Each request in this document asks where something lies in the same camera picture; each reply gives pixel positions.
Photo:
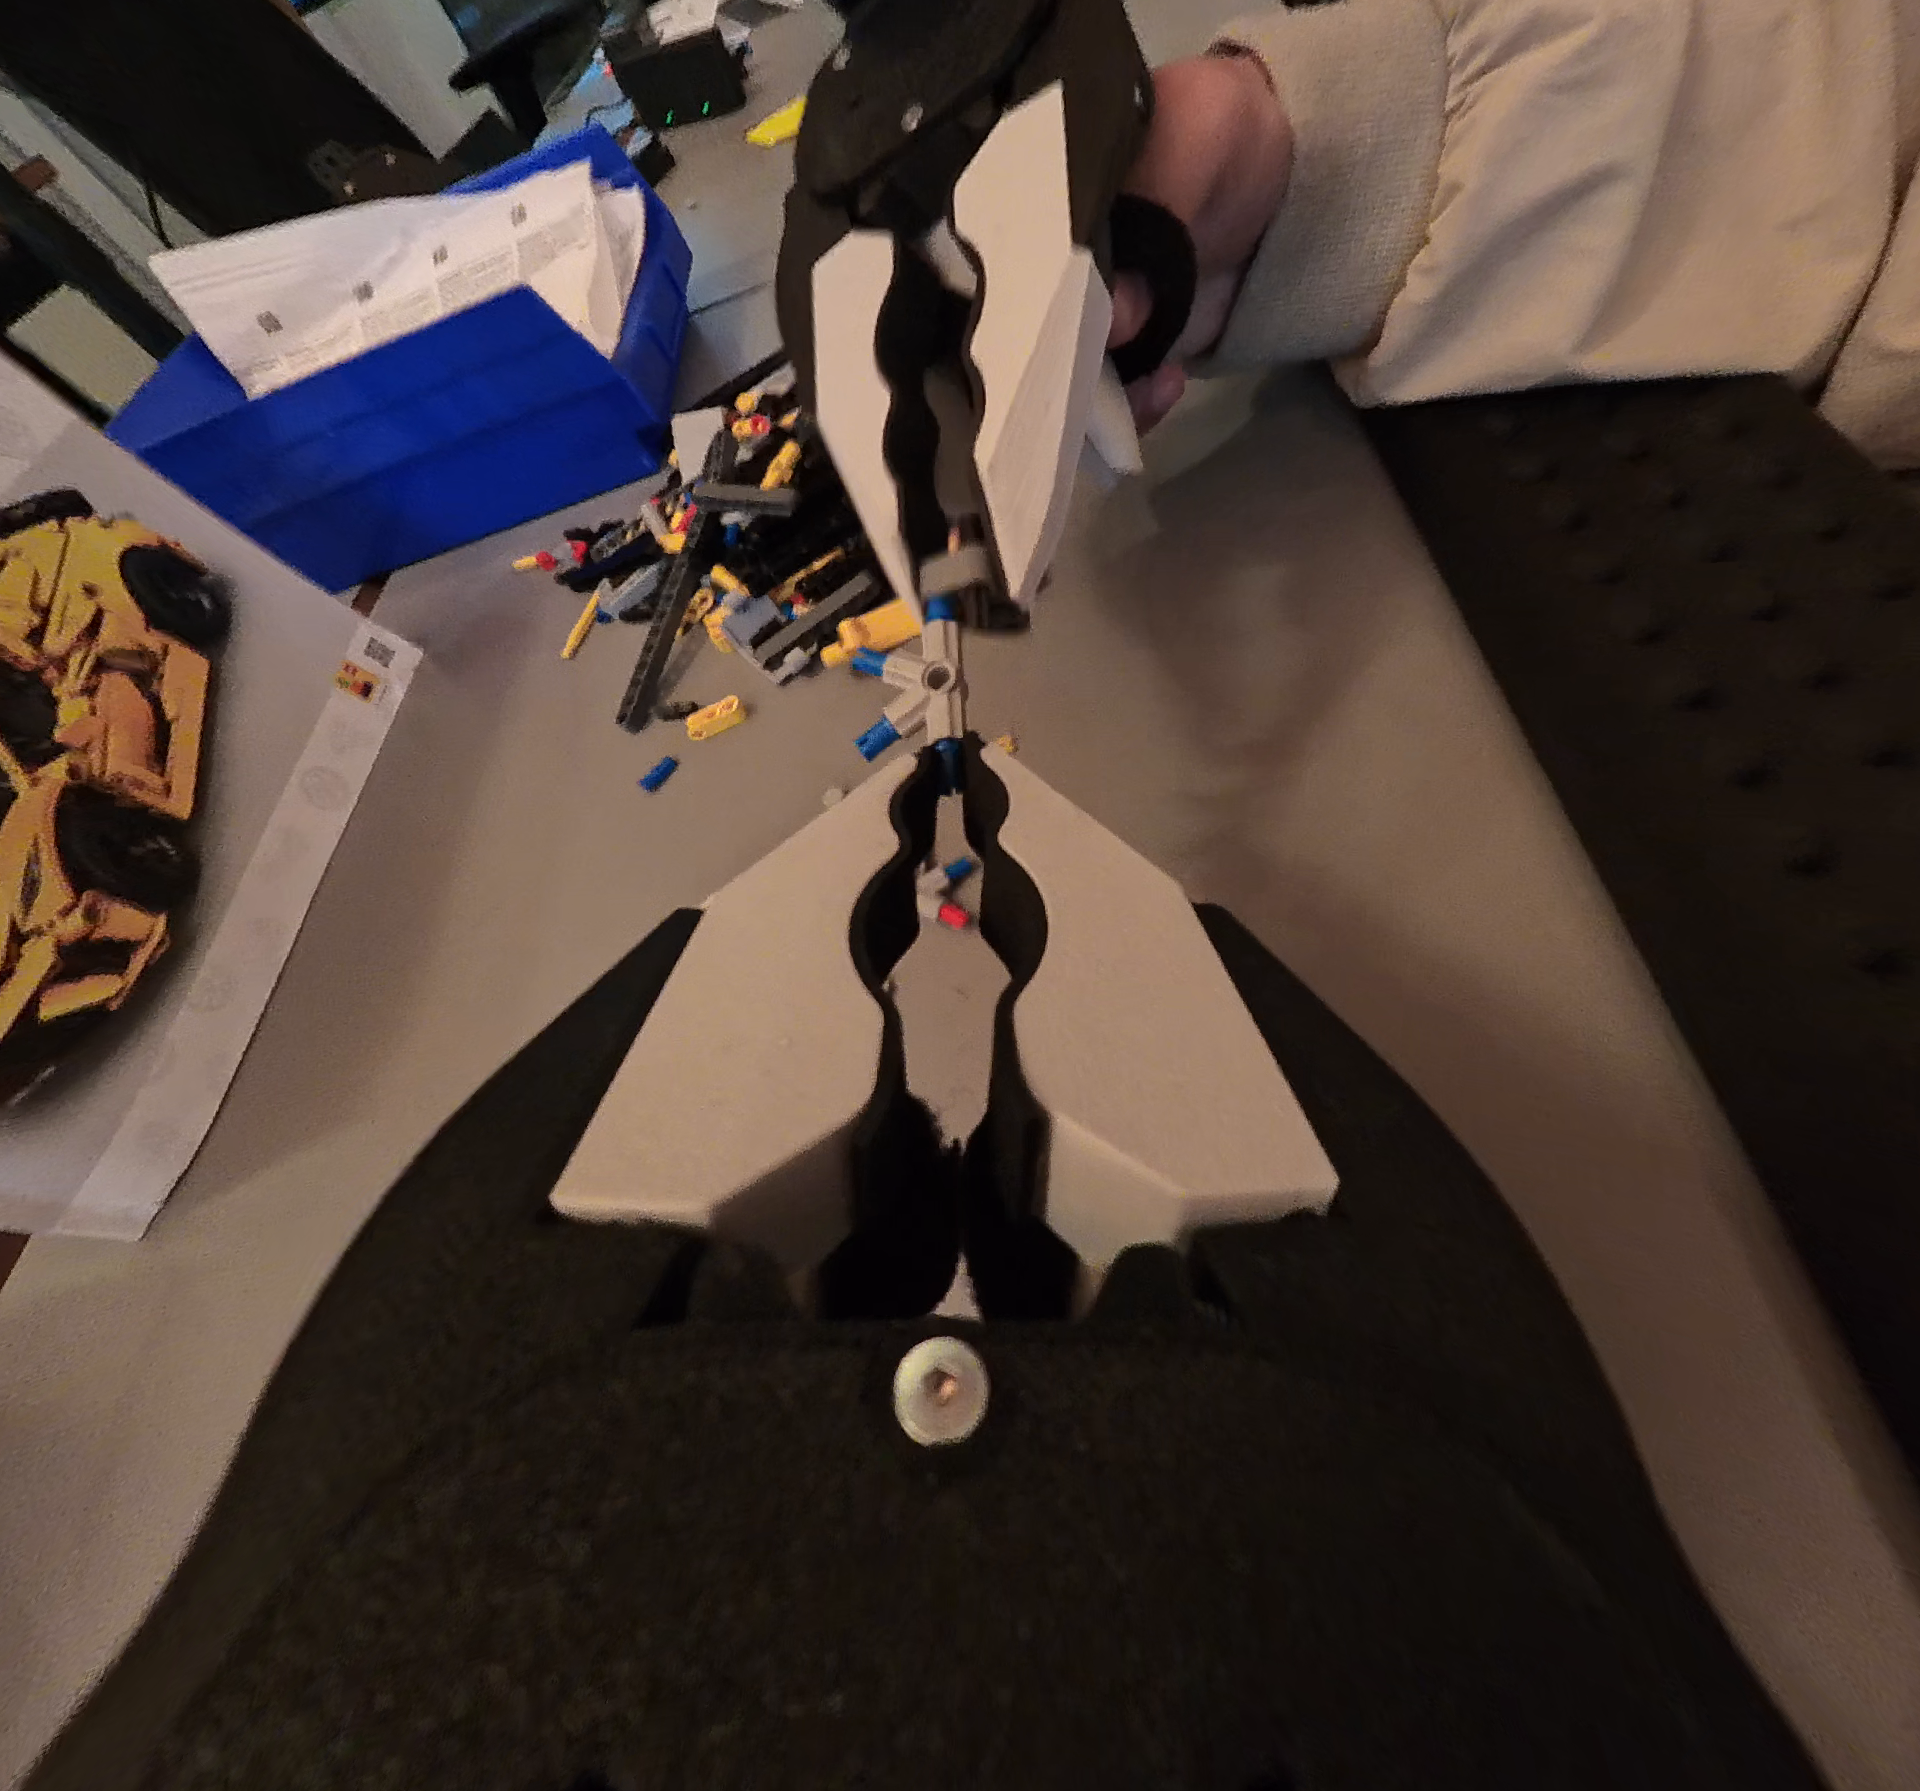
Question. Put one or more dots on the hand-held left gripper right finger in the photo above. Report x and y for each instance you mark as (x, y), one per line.
(1170, 1072)

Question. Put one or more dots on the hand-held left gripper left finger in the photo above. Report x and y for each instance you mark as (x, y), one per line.
(721, 1072)

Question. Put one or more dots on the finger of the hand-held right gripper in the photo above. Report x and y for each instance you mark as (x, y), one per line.
(1035, 320)
(854, 381)

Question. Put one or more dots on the grey toy angle connector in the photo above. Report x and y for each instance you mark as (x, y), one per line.
(945, 897)
(937, 681)

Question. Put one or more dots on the person's right forearm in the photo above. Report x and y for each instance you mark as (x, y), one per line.
(1575, 95)

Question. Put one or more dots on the grey desk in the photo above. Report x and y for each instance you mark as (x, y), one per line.
(1275, 772)

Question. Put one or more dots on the person's right hand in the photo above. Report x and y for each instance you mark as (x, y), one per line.
(1224, 187)

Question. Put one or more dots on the yellow paper slip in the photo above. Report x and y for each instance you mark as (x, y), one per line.
(776, 123)

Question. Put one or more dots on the pile of toy bricks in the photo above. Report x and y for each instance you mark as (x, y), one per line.
(766, 546)

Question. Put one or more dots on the small black box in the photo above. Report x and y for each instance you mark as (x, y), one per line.
(682, 81)

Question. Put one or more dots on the long dark grey beam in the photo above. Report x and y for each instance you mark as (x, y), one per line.
(668, 636)

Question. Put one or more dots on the yellow holed toy brick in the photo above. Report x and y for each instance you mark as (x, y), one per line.
(717, 719)

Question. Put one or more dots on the blue storage bin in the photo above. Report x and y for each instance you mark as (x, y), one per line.
(418, 425)

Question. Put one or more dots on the blue bin with papers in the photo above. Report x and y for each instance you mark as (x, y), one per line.
(376, 261)

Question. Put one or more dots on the white instruction booklet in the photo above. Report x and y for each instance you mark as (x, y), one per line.
(253, 847)

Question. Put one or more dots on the black perforated pad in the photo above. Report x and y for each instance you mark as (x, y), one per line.
(1725, 772)

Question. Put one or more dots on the black upright panel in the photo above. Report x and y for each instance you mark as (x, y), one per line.
(150, 20)

